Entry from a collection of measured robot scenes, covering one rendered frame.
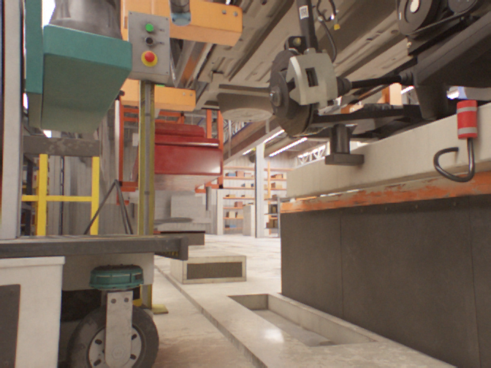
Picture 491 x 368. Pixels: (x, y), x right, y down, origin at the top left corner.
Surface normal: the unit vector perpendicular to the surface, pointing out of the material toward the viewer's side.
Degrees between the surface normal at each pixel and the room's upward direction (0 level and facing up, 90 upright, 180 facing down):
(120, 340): 90
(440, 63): 90
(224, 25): 90
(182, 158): 90
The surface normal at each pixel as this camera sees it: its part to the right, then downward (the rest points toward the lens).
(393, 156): -0.95, -0.02
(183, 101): 0.30, -0.07
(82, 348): 0.51, -0.06
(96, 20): 0.58, -0.36
